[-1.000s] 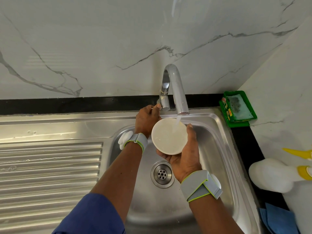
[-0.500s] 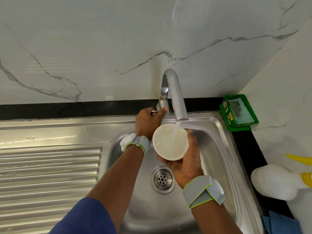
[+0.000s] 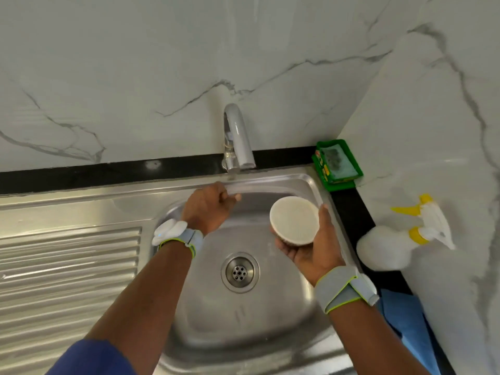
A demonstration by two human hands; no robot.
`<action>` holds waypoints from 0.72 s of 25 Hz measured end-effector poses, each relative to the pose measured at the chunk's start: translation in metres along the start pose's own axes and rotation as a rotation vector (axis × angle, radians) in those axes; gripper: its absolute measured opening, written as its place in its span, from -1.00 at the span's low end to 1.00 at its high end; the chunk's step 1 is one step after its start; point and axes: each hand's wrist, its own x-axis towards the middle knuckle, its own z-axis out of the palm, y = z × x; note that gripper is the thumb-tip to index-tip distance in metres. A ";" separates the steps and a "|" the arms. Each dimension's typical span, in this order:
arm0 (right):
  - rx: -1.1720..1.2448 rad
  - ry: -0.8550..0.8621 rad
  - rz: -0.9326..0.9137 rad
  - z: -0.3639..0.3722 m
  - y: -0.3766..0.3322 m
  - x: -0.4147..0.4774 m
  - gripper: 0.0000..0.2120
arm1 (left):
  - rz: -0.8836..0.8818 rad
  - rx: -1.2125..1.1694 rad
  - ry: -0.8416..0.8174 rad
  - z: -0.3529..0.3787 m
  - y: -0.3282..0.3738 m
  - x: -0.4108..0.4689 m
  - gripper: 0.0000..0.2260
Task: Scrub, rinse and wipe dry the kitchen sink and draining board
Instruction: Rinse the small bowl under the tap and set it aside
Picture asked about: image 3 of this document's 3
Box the white yellow spray bottle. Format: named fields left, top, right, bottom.
left=357, top=193, right=456, bottom=272

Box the white bowl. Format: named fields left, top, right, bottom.
left=269, top=196, right=320, bottom=247

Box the person's right hand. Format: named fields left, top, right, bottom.
left=273, top=204, right=346, bottom=288

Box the blue cloth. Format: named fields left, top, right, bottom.
left=380, top=289, right=442, bottom=375

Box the person's left forearm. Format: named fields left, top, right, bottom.
left=86, top=242, right=195, bottom=375

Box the person's left hand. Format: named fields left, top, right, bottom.
left=180, top=182, right=243, bottom=236

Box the green soap tray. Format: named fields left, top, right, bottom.
left=311, top=139, right=364, bottom=192

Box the stainless steel sink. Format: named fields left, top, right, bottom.
left=0, top=166, right=368, bottom=375

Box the chrome faucet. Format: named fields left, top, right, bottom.
left=221, top=104, right=257, bottom=172

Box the person's right forearm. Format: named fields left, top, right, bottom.
left=328, top=302, right=431, bottom=375

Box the white left wrist tracker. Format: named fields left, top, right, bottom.
left=152, top=218, right=205, bottom=257

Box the metal drain strainer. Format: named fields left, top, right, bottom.
left=220, top=252, right=260, bottom=294

